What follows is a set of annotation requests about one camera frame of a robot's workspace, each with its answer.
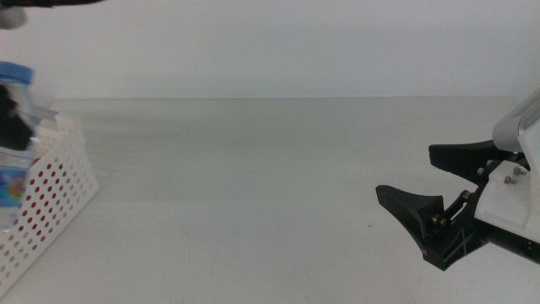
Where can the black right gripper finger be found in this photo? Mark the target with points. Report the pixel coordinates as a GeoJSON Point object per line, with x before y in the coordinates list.
{"type": "Point", "coordinates": [413, 207]}
{"type": "Point", "coordinates": [464, 158]}

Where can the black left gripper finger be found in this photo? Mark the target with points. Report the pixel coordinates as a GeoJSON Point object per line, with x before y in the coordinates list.
{"type": "Point", "coordinates": [12, 131]}

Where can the clear water bottle blue cap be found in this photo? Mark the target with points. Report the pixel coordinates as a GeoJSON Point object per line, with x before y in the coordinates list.
{"type": "Point", "coordinates": [14, 169]}

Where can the red soda can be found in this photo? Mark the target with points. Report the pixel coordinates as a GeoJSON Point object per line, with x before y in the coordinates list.
{"type": "Point", "coordinates": [41, 173]}

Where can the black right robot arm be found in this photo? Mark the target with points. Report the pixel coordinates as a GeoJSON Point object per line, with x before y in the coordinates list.
{"type": "Point", "coordinates": [519, 247]}

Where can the white perforated plastic basket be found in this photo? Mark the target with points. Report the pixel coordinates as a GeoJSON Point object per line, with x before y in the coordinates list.
{"type": "Point", "coordinates": [69, 139]}

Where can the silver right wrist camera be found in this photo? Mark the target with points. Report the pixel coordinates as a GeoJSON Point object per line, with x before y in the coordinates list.
{"type": "Point", "coordinates": [512, 126]}

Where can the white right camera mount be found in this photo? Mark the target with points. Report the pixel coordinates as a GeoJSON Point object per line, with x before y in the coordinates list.
{"type": "Point", "coordinates": [510, 202]}

